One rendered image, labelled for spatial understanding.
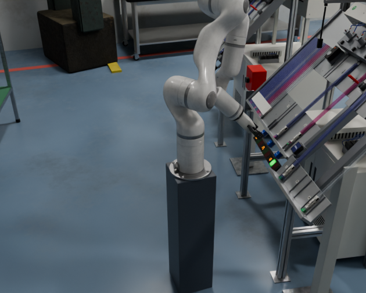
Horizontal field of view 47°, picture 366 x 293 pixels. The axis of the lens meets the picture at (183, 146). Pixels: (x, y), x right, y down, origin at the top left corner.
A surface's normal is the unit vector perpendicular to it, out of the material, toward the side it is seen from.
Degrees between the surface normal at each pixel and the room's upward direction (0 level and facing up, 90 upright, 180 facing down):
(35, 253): 0
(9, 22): 90
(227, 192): 0
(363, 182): 90
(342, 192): 90
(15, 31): 90
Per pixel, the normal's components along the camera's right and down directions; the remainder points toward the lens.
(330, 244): 0.18, 0.49
